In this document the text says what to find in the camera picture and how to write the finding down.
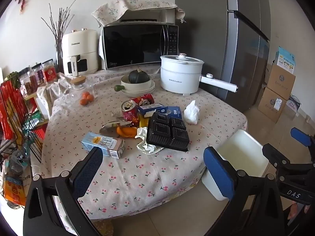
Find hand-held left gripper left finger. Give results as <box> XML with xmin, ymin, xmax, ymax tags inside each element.
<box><xmin>23</xmin><ymin>147</ymin><xmax>104</xmax><ymax>236</ymax></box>

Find light blue milk carton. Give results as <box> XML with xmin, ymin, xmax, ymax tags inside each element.
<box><xmin>81</xmin><ymin>132</ymin><xmax>125</xmax><ymax>159</ymax></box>

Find blue white carton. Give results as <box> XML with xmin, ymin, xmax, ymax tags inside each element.
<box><xmin>138</xmin><ymin>103</ymin><xmax>164</xmax><ymax>117</ymax></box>

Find person's right hand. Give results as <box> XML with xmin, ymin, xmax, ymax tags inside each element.
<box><xmin>287</xmin><ymin>202</ymin><xmax>306</xmax><ymax>228</ymax></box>

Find dried branches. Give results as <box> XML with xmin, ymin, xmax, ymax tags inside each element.
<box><xmin>41</xmin><ymin>0</ymin><xmax>78</xmax><ymax>52</ymax></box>

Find glass jar with oranges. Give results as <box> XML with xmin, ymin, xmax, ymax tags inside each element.
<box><xmin>63</xmin><ymin>76</ymin><xmax>96</xmax><ymax>104</ymax></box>

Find red label jar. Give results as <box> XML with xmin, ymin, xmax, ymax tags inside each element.
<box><xmin>41</xmin><ymin>59</ymin><xmax>59</xmax><ymax>83</ymax></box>

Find white electric pot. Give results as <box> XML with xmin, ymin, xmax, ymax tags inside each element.
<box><xmin>160</xmin><ymin>53</ymin><xmax>239</xmax><ymax>96</ymax></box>

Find black microwave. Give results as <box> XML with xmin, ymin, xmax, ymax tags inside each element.
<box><xmin>100</xmin><ymin>23</ymin><xmax>179</xmax><ymax>70</ymax></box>

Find white printed wrapper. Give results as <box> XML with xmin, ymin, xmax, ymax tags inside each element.
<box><xmin>135</xmin><ymin>126</ymin><xmax>165</xmax><ymax>155</ymax></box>

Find wooden shelf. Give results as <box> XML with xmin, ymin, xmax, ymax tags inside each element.
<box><xmin>23</xmin><ymin>84</ymin><xmax>50</xmax><ymax>126</ymax></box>

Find green plant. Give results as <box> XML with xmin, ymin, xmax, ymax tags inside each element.
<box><xmin>4</xmin><ymin>71</ymin><xmax>21</xmax><ymax>89</ymax></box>

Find black plastic tray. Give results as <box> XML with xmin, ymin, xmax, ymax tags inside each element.
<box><xmin>146</xmin><ymin>112</ymin><xmax>190</xmax><ymax>151</ymax></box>

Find white plastic bag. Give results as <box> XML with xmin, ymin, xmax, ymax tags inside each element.
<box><xmin>183</xmin><ymin>100</ymin><xmax>199</xmax><ymax>124</ymax></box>

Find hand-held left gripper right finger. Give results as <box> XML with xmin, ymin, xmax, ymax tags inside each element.
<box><xmin>203</xmin><ymin>147</ymin><xmax>286</xmax><ymax>236</ymax></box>

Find pink drink can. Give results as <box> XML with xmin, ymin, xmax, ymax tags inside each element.
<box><xmin>122</xmin><ymin>100</ymin><xmax>139</xmax><ymax>123</ymax></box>

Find white countertop appliance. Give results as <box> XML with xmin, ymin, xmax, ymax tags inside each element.
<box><xmin>118</xmin><ymin>10</ymin><xmax>176</xmax><ymax>26</ymax></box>

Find dark green squash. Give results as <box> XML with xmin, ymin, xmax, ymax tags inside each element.
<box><xmin>128</xmin><ymin>68</ymin><xmax>151</xmax><ymax>84</ymax></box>

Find white trash bin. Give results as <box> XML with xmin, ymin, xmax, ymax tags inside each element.
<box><xmin>201</xmin><ymin>129</ymin><xmax>269</xmax><ymax>201</ymax></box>

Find red snack bags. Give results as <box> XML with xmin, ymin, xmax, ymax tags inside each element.
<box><xmin>0</xmin><ymin>81</ymin><xmax>27</xmax><ymax>140</ymax></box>

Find black wire rack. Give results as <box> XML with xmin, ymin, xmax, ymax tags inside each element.
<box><xmin>0</xmin><ymin>79</ymin><xmax>50</xmax><ymax>163</ymax></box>

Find pastel floral tablecloth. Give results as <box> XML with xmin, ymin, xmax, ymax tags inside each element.
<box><xmin>145</xmin><ymin>171</ymin><xmax>206</xmax><ymax>213</ymax></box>

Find green packet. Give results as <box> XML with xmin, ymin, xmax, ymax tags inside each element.
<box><xmin>22</xmin><ymin>111</ymin><xmax>47</xmax><ymax>128</ymax></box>

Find white plate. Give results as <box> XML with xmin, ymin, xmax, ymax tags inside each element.
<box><xmin>122</xmin><ymin>84</ymin><xmax>156</xmax><ymax>98</ymax></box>
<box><xmin>120</xmin><ymin>80</ymin><xmax>155</xmax><ymax>95</ymax></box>

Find orange snack bag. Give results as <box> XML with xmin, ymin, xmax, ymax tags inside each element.
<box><xmin>2</xmin><ymin>174</ymin><xmax>27</xmax><ymax>207</ymax></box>

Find red Pringles can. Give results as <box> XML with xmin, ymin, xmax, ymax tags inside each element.
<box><xmin>130</xmin><ymin>93</ymin><xmax>155</xmax><ymax>107</ymax></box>

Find yellow patterned cloth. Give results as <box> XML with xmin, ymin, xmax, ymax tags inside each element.
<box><xmin>92</xmin><ymin>220</ymin><xmax>114</xmax><ymax>236</ymax></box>

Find orange peel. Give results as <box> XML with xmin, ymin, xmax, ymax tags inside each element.
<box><xmin>116</xmin><ymin>126</ymin><xmax>138</xmax><ymax>138</ymax></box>

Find stacked cardboard boxes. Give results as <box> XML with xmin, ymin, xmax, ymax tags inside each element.
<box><xmin>257</xmin><ymin>87</ymin><xmax>287</xmax><ymax>123</ymax></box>

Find blue white box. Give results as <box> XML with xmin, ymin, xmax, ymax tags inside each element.
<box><xmin>274</xmin><ymin>46</ymin><xmax>297</xmax><ymax>74</ymax></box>

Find floral cloth cover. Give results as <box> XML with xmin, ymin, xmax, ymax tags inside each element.
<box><xmin>92</xmin><ymin>0</ymin><xmax>185</xmax><ymax>27</ymax></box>

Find dark blue box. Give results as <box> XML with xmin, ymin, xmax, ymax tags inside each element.
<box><xmin>154</xmin><ymin>106</ymin><xmax>183</xmax><ymax>123</ymax></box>

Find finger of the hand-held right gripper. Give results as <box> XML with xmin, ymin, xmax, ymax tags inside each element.
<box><xmin>290</xmin><ymin>127</ymin><xmax>315</xmax><ymax>153</ymax></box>
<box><xmin>262</xmin><ymin>143</ymin><xmax>315</xmax><ymax>177</ymax></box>

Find grey refrigerator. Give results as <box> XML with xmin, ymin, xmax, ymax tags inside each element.
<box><xmin>174</xmin><ymin>0</ymin><xmax>271</xmax><ymax>113</ymax></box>

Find glass vase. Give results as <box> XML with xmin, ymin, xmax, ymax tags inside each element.
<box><xmin>55</xmin><ymin>44</ymin><xmax>65</xmax><ymax>72</ymax></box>

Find cream air fryer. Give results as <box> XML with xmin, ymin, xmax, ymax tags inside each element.
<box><xmin>61</xmin><ymin>29</ymin><xmax>99</xmax><ymax>76</ymax></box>

